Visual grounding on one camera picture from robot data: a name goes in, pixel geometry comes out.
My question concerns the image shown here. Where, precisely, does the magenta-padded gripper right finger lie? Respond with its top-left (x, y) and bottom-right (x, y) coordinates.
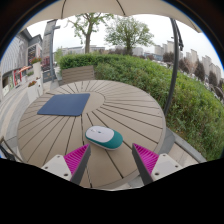
top-left (131, 143), bottom-right (183, 186)

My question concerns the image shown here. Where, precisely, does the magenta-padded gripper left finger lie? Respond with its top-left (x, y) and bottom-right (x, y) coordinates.
top-left (41, 143), bottom-right (92, 186)

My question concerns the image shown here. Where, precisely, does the white and teal computer mouse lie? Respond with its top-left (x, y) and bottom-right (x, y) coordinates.
top-left (84, 125), bottom-right (124, 151)

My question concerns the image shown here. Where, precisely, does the blue rectangular mouse pad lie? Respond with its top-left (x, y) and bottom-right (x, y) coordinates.
top-left (36, 92), bottom-right (91, 117)

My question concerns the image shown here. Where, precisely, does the green hedge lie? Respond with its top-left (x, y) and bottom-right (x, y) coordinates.
top-left (58, 53), bottom-right (224, 162)

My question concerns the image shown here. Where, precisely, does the white planter box with flowers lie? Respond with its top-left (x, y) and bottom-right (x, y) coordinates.
top-left (26, 79), bottom-right (44, 104)
top-left (30, 57), bottom-right (43, 81)

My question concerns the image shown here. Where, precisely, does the brown slatted chair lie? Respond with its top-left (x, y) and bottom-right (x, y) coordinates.
top-left (60, 65), bottom-right (96, 85)

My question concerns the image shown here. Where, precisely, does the dark curved parasol pole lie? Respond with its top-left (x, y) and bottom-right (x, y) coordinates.
top-left (163, 18), bottom-right (185, 118)

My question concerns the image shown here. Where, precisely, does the group of high-rise buildings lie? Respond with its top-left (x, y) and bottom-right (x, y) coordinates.
top-left (154, 39), bottom-right (223, 83)

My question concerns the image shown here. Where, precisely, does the grey storefront building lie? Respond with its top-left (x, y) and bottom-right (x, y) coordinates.
top-left (0, 28), bottom-right (44, 98)

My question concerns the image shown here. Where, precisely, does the grey sign pylon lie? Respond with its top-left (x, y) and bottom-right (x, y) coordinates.
top-left (41, 19), bottom-right (61, 83)

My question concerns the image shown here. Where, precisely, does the bare-trunked tree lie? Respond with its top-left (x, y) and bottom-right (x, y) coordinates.
top-left (68, 12), bottom-right (114, 55)

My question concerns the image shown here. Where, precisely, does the leafy round tree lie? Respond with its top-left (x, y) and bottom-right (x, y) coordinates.
top-left (104, 15), bottom-right (155, 56)

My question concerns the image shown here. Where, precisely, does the beige parasol canopy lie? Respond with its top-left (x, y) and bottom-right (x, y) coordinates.
top-left (21, 0), bottom-right (203, 34)

